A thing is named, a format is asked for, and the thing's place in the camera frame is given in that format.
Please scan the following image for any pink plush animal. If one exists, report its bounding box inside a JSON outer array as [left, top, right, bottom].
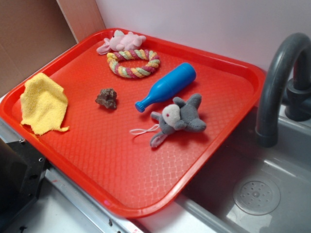
[[96, 30, 146, 55]]

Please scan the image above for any red plastic tray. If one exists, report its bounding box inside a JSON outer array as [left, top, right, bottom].
[[0, 29, 265, 218]]

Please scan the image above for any brown rock piece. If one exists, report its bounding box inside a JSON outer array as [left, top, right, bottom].
[[95, 88, 117, 110]]

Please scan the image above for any gray plush animal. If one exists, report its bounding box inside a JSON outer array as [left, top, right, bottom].
[[129, 93, 207, 149]]

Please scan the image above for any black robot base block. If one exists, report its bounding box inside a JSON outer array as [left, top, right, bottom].
[[0, 140, 46, 221]]

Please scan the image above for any blue plastic bottle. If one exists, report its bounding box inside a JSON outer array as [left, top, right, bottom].
[[135, 63, 196, 113]]

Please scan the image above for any brown cardboard panel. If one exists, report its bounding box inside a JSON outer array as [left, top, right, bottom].
[[0, 0, 105, 95]]

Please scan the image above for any multicolour rope ring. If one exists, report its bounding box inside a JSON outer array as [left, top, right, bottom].
[[106, 49, 161, 79]]

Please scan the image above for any yellow cloth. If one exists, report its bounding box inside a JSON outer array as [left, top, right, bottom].
[[20, 73, 69, 135]]

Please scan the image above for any gray plastic faucet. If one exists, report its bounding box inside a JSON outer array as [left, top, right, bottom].
[[256, 33, 311, 148]]

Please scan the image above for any gray plastic sink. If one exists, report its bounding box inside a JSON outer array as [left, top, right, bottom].
[[182, 110, 311, 233]]

